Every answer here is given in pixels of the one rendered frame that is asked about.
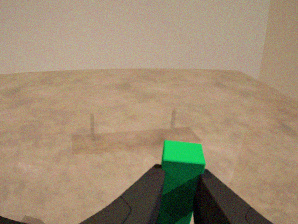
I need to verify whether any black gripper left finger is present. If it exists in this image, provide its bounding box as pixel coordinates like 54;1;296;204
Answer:
78;164;165;224

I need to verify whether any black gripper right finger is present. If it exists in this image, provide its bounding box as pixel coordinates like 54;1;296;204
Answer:
193;169;273;224

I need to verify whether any green rectangular post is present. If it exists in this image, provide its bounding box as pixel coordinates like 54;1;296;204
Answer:
157;140;206;224

